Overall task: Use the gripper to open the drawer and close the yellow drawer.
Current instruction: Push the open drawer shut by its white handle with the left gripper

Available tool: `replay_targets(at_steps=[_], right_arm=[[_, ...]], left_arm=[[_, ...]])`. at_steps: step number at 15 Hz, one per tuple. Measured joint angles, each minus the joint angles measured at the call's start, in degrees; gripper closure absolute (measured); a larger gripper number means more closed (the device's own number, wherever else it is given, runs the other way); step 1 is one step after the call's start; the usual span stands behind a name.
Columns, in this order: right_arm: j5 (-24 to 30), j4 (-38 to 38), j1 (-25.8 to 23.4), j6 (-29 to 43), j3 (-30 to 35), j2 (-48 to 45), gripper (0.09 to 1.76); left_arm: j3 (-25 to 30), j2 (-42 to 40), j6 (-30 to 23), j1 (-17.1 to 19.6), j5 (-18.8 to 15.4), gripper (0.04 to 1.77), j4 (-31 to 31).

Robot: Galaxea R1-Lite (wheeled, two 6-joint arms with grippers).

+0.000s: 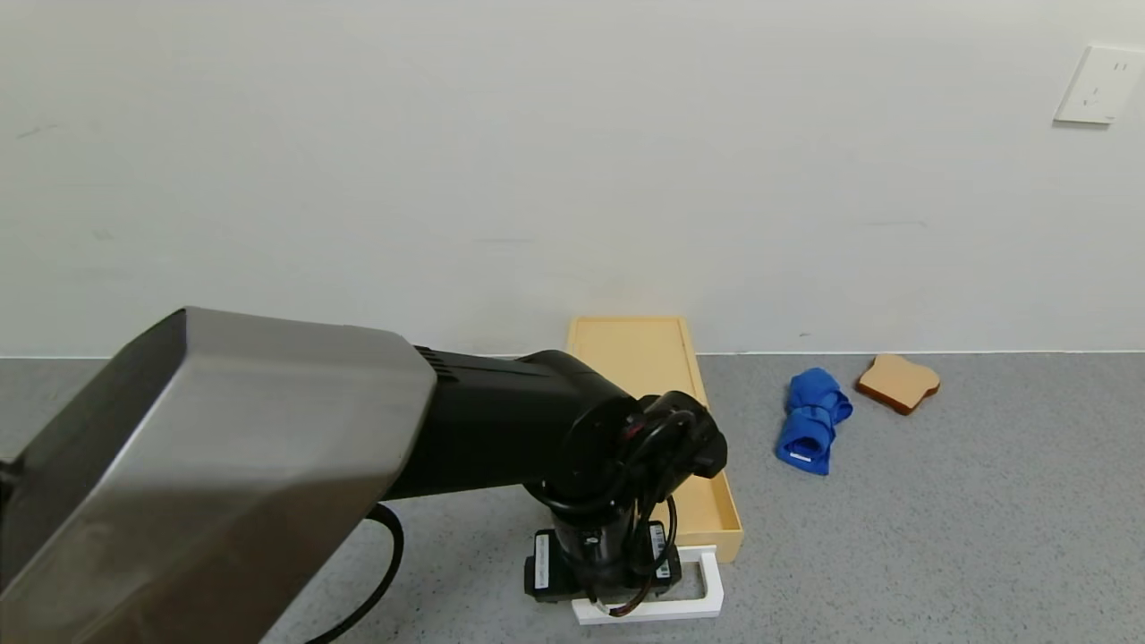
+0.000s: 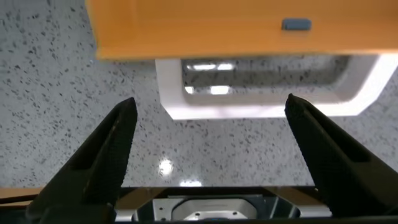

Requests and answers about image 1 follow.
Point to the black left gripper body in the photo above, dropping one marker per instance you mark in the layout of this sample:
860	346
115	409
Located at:
556	566

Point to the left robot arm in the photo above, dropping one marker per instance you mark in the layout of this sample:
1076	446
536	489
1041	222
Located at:
268	429

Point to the blue rolled cloth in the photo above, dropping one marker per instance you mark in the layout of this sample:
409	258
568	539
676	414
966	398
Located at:
809	425

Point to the brown toast slice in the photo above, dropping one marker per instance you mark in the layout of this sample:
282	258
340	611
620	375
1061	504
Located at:
899	380

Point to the white wall socket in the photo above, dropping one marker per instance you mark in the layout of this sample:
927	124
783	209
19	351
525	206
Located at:
1098	85

